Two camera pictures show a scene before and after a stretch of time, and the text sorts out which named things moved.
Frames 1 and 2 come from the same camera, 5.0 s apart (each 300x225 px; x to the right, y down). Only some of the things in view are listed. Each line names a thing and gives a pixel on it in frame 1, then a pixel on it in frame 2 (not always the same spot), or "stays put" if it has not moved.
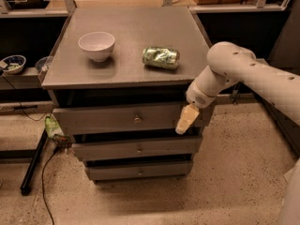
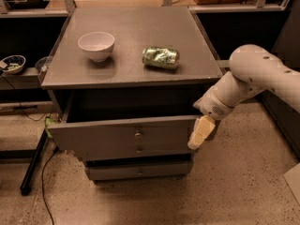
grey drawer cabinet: [118, 78] stays put
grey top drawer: [163, 115] to [156, 134]
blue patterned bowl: [13, 64] stays put
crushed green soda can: [160, 57] stays put
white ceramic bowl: [97, 45] stays put
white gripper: [199, 97] to [213, 105]
